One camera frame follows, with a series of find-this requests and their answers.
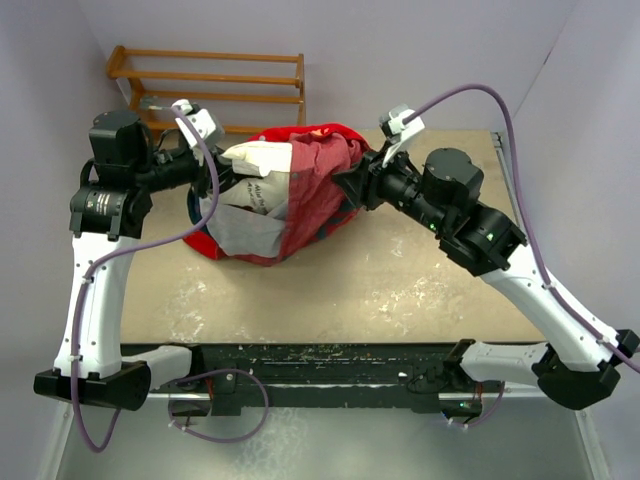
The white pillow insert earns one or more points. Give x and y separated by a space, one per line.
249 218

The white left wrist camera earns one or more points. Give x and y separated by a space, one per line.
207 126

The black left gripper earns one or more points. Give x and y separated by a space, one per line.
204 179

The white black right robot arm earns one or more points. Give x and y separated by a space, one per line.
576 365

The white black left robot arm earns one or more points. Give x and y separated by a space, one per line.
107 216

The wooden shelf rack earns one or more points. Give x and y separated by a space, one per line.
154 72

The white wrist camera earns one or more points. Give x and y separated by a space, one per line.
399 126
207 126

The red printed pillowcase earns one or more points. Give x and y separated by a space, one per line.
317 206

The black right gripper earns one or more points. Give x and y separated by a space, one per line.
361 185

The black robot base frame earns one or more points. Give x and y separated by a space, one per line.
226 377

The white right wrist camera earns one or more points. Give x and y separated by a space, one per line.
399 126

